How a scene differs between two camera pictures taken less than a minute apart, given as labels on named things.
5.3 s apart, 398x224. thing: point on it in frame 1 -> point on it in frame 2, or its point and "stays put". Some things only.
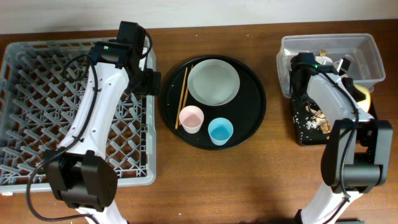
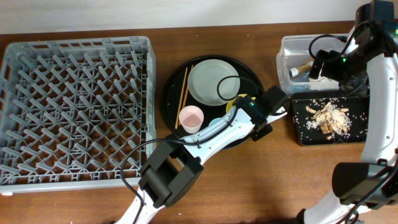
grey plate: (213, 82) stays put
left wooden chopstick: (181, 98) stays put
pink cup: (191, 117) stays put
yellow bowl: (364, 104) -> (230, 104)
